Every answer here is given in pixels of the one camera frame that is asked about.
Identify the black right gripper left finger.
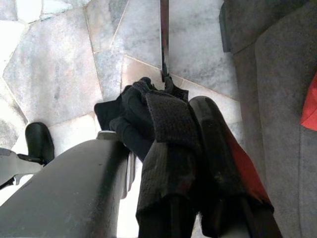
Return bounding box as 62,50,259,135
136,93,199,238

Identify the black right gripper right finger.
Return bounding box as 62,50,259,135
189,96,283,238

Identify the black knit garment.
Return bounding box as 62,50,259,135
94,76,189,162

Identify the dark grey fabric sofa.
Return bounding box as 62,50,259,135
219,0,317,238

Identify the red cushion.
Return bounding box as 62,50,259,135
300,71,317,130

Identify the silver clothes rack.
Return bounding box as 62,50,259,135
159,0,174,93

